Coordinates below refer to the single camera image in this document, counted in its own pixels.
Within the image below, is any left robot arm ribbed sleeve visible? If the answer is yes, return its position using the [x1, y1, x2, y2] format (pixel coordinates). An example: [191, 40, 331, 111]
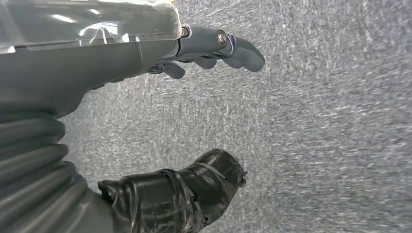
[0, 110, 97, 233]

